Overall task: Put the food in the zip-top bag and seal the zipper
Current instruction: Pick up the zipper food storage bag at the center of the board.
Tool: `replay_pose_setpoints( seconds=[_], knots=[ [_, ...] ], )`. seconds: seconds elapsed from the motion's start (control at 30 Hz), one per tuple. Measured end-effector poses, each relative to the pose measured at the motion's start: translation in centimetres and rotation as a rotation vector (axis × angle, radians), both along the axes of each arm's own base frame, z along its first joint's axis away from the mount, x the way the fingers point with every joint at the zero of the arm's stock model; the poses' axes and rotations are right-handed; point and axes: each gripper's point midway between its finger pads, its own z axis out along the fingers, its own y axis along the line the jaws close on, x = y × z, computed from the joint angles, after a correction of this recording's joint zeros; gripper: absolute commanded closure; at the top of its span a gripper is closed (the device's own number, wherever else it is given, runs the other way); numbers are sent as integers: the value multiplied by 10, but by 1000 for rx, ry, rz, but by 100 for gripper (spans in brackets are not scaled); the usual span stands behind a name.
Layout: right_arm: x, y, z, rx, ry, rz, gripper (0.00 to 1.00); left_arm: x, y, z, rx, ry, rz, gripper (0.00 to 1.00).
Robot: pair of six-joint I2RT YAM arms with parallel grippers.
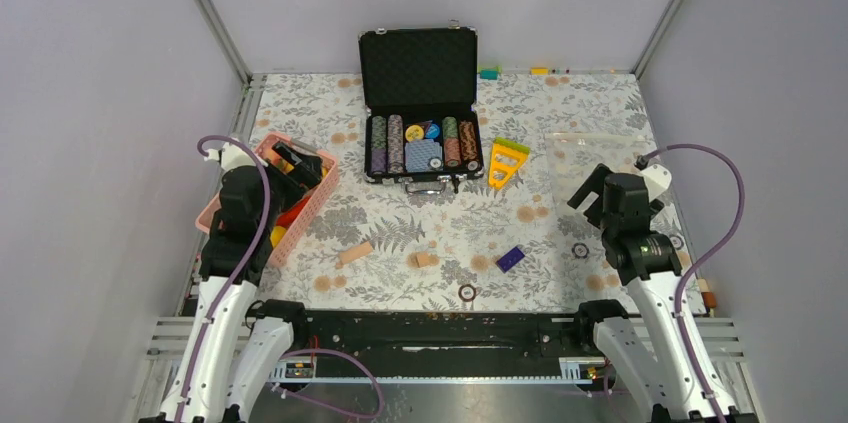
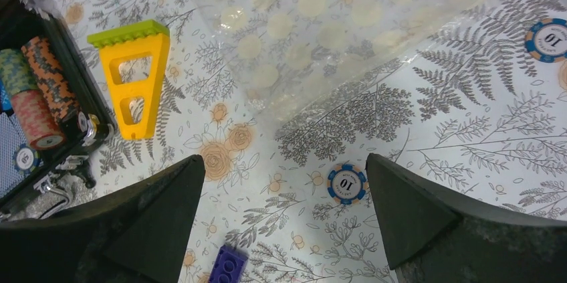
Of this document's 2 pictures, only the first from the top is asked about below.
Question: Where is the clear zip top bag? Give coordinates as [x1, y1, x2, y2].
[545, 133, 656, 241]

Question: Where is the pink plastic basket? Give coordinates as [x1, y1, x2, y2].
[195, 131, 340, 269]

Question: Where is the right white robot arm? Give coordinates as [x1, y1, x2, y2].
[567, 164, 758, 422]

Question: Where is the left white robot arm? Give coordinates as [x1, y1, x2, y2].
[151, 135, 325, 422]

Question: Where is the purple rectangular block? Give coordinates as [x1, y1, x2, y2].
[495, 246, 525, 273]

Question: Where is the yellow plastic toy tool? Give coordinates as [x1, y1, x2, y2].
[488, 137, 530, 190]

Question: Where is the long wooden block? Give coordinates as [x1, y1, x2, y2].
[336, 241, 373, 268]

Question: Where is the poker chip near front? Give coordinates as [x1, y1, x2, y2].
[458, 284, 477, 303]

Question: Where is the small wooden cube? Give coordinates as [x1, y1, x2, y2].
[414, 252, 431, 268]

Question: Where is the black poker chip case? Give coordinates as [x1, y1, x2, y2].
[358, 24, 485, 187]

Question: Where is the teal block at wall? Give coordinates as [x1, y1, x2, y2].
[478, 66, 501, 81]

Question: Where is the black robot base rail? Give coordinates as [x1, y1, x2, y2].
[246, 300, 631, 382]

